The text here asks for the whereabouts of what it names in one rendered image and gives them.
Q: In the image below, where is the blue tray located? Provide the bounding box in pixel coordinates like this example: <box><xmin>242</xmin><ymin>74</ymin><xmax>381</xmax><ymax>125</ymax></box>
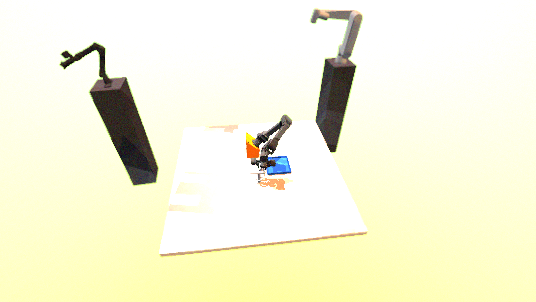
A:
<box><xmin>266</xmin><ymin>156</ymin><xmax>292</xmax><ymax>175</ymax></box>

